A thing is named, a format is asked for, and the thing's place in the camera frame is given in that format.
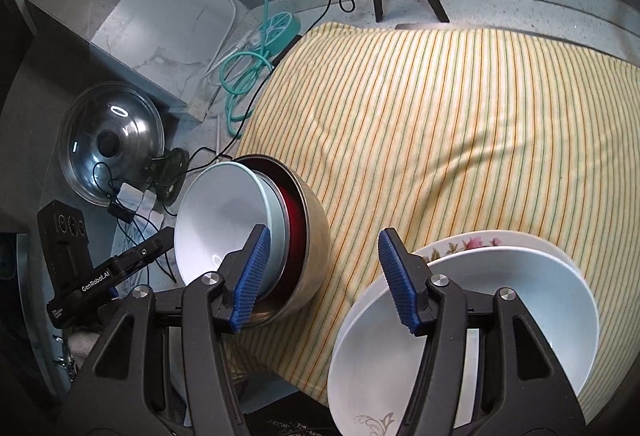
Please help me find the pale green ceramic bowl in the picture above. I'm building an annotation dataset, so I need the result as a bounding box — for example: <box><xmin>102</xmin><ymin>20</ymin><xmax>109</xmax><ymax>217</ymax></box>
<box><xmin>174</xmin><ymin>162</ymin><xmax>290</xmax><ymax>297</ymax></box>

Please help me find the red steel bowl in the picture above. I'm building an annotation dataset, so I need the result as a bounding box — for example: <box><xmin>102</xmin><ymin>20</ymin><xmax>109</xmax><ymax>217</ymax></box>
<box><xmin>243</xmin><ymin>156</ymin><xmax>307</xmax><ymax>300</ymax></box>

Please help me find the white plate grey leaf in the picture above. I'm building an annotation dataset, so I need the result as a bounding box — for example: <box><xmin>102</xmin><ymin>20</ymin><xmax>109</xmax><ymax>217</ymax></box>
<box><xmin>326</xmin><ymin>244</ymin><xmax>600</xmax><ymax>436</ymax></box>

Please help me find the teal power cable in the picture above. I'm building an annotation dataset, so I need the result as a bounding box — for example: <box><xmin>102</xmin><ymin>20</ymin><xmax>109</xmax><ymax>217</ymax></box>
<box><xmin>207</xmin><ymin>0</ymin><xmax>281</xmax><ymax>137</ymax></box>

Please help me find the yellow striped cloth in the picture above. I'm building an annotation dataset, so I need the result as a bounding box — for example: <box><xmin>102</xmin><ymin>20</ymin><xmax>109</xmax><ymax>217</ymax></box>
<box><xmin>226</xmin><ymin>23</ymin><xmax>639</xmax><ymax>420</ymax></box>

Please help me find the large steel bowl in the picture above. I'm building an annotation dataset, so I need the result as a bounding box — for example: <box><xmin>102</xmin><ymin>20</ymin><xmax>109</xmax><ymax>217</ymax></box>
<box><xmin>235</xmin><ymin>154</ymin><xmax>330</xmax><ymax>329</ymax></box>

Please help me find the pink blossom deep plate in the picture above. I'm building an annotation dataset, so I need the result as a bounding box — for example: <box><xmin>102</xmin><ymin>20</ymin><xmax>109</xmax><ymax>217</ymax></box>
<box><xmin>416</xmin><ymin>230</ymin><xmax>577</xmax><ymax>268</ymax></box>

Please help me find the teal cable reel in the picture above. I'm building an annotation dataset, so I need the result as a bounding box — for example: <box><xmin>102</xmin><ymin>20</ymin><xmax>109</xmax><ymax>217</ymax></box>
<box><xmin>257</xmin><ymin>12</ymin><xmax>300</xmax><ymax>56</ymax></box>

